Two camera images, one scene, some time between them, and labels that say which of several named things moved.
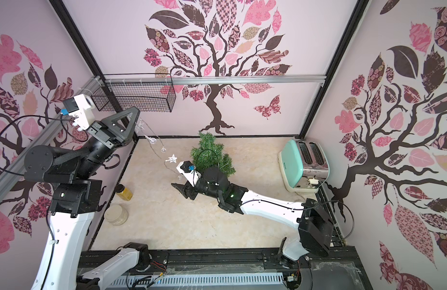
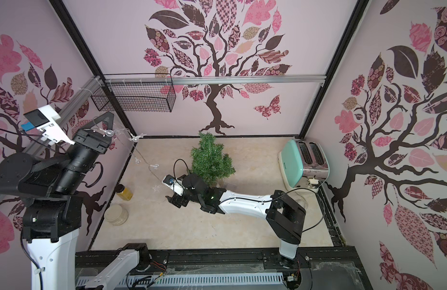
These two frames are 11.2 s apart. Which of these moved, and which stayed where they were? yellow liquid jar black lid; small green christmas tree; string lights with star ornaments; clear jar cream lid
Moved: string lights with star ornaments
Stayed: clear jar cream lid; yellow liquid jar black lid; small green christmas tree
